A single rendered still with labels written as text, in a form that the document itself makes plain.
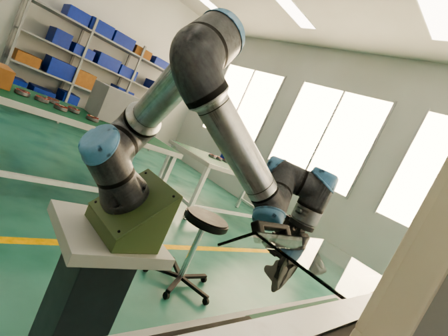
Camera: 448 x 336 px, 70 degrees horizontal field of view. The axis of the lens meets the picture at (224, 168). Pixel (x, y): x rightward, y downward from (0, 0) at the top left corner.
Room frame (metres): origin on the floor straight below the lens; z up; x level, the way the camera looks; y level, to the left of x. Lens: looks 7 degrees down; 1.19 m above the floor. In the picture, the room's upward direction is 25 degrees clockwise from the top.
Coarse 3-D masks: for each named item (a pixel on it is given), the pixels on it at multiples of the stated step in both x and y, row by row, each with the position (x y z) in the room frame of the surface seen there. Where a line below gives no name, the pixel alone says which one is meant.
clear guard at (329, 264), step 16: (240, 240) 0.49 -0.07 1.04; (256, 240) 0.52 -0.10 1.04; (272, 240) 0.47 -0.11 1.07; (288, 240) 0.51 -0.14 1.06; (304, 240) 0.56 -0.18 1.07; (320, 240) 0.62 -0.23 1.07; (288, 256) 0.43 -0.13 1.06; (304, 256) 0.46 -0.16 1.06; (320, 256) 0.50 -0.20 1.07; (336, 256) 0.55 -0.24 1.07; (320, 272) 0.42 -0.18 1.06; (336, 272) 0.45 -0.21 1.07; (352, 272) 0.49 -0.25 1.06; (368, 272) 0.54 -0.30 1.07; (336, 288) 0.38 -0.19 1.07; (352, 288) 0.41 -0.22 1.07; (368, 288) 0.45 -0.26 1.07
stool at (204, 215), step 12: (192, 216) 2.12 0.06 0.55; (204, 216) 2.21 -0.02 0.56; (216, 216) 2.34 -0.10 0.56; (204, 228) 2.08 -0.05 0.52; (216, 228) 2.10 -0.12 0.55; (228, 228) 2.22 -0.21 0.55; (192, 252) 2.22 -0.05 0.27; (180, 276) 2.22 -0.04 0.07; (192, 276) 2.31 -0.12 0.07; (204, 276) 2.40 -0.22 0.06; (168, 288) 2.00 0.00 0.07; (192, 288) 2.17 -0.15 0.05; (204, 300) 2.13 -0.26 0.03
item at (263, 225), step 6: (252, 222) 0.56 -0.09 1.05; (258, 222) 0.55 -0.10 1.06; (264, 222) 0.57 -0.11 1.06; (270, 222) 0.59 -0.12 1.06; (252, 228) 0.56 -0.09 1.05; (258, 228) 0.55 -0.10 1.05; (264, 228) 0.57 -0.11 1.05; (270, 228) 0.58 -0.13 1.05; (276, 228) 0.59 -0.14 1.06; (282, 228) 0.61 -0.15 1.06; (288, 228) 0.62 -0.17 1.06; (282, 234) 0.62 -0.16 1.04; (288, 234) 0.61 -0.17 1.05
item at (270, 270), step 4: (276, 260) 0.85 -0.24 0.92; (276, 264) 0.85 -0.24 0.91; (264, 268) 0.87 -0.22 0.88; (268, 268) 0.86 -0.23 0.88; (272, 268) 0.85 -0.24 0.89; (276, 268) 0.85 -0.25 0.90; (284, 268) 0.83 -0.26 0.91; (268, 272) 0.86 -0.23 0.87; (272, 272) 0.85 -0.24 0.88; (284, 272) 0.83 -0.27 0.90; (268, 276) 0.86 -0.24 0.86; (272, 276) 0.85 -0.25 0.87; (280, 276) 0.83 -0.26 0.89; (272, 280) 0.84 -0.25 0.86; (276, 280) 0.83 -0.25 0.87; (280, 280) 0.83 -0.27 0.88; (272, 284) 0.84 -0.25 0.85; (276, 284) 0.83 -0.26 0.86; (272, 288) 0.84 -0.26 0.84; (276, 288) 0.84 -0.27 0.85
